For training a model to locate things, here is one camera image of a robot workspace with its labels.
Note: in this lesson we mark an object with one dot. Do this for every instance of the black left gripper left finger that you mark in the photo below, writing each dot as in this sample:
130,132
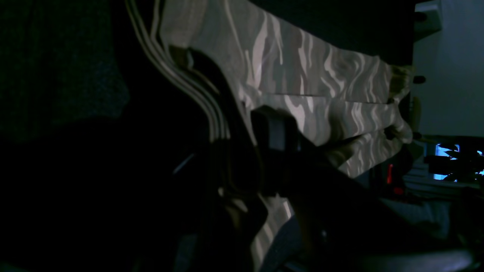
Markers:
102,195

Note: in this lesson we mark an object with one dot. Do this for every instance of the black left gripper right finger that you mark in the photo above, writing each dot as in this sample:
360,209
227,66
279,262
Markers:
344,228

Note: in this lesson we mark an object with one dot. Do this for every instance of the camouflage t-shirt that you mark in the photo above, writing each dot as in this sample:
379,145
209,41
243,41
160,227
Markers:
232,58

